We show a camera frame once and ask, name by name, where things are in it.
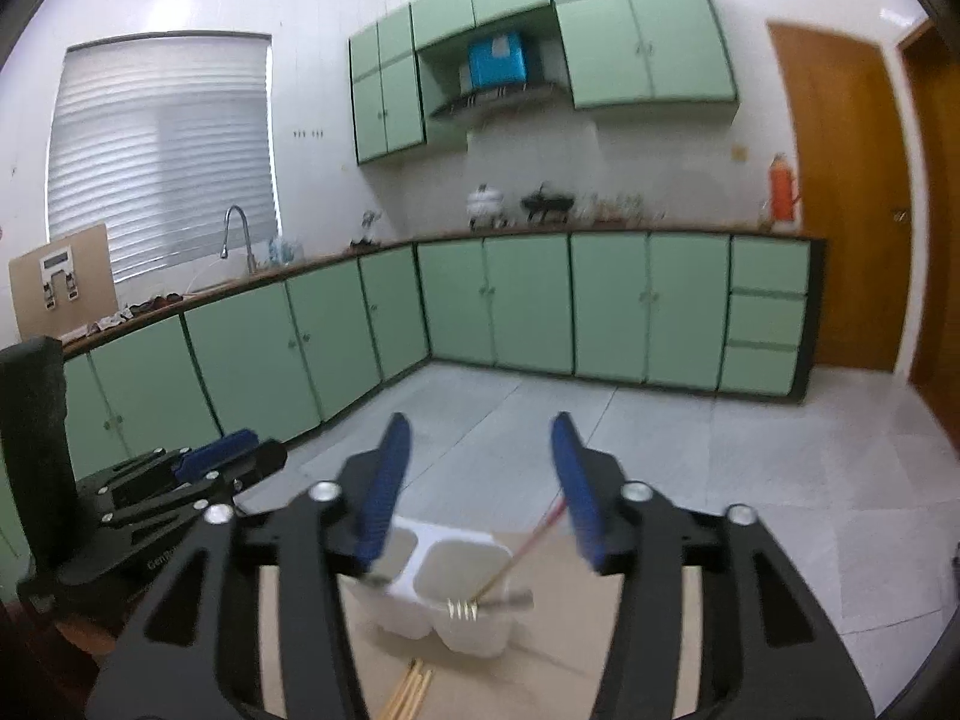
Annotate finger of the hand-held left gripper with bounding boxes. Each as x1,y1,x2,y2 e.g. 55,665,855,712
75,429,260,509
105,441,290,542

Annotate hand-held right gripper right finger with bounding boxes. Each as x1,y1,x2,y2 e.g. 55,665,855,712
550,411,878,720

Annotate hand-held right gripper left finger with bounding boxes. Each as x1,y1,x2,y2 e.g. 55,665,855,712
84,412,413,720

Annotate white two-compartment utensil holder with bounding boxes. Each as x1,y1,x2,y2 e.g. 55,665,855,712
341,514,518,659

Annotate green base cabinet run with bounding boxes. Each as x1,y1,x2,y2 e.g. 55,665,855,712
415,231,826,402
0,244,432,556

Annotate brown board with scale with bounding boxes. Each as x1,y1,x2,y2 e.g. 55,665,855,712
9,221,121,338

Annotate metal kitchen faucet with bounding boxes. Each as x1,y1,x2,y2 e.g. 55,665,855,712
223,204,256,275

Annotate gas stove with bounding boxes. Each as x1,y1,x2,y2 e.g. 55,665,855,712
469,214,578,230

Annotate black wok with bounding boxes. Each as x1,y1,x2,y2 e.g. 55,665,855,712
521,184,577,222

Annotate white window blind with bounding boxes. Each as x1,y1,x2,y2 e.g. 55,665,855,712
46,32,282,271

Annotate white cooking pot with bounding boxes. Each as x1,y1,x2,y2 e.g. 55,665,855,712
466,184,505,220

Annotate red thermos flask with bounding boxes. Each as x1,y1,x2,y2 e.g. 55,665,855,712
766,152,803,232

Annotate wooden door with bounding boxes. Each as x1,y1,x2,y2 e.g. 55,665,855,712
766,21,914,374
896,19,960,458

